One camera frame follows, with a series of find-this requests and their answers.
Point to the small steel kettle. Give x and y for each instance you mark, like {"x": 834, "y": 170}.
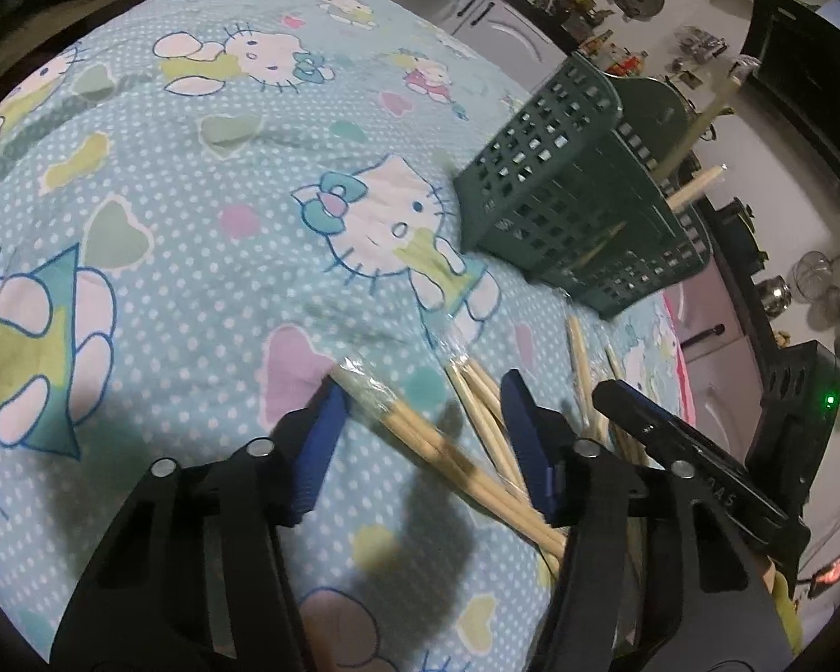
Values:
{"x": 773, "y": 294}

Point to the cartoon cat printed blanket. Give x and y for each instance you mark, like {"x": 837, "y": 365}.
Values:
{"x": 203, "y": 238}

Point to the pink mat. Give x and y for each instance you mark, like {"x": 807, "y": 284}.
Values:
{"x": 677, "y": 343}

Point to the green plastic utensil basket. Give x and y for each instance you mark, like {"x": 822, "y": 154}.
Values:
{"x": 553, "y": 175}

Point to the bare wooden chopstick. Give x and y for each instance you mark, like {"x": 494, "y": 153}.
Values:
{"x": 696, "y": 185}

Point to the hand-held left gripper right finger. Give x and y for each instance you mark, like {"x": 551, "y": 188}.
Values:
{"x": 525, "y": 427}

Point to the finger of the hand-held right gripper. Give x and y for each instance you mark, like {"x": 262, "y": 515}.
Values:
{"x": 644, "y": 423}

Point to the steel mesh strainer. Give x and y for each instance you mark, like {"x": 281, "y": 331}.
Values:
{"x": 812, "y": 276}

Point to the white kitchen cabinets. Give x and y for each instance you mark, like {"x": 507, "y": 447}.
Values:
{"x": 511, "y": 35}

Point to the row of sauce bottles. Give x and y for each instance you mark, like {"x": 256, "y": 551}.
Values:
{"x": 616, "y": 56}

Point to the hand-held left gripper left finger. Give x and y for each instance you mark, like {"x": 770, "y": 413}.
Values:
{"x": 318, "y": 437}

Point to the black box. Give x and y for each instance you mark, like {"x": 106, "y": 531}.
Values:
{"x": 736, "y": 218}

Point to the black kitchen countertop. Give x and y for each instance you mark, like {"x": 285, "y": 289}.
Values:
{"x": 532, "y": 10}

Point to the small hanging utensil rack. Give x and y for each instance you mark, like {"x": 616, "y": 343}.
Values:
{"x": 700, "y": 42}

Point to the black range hood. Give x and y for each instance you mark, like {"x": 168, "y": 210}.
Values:
{"x": 805, "y": 84}

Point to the person's right forearm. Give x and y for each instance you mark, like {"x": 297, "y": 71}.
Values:
{"x": 782, "y": 598}

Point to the pile of ginger roots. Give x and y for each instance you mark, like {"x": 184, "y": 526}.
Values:
{"x": 784, "y": 340}

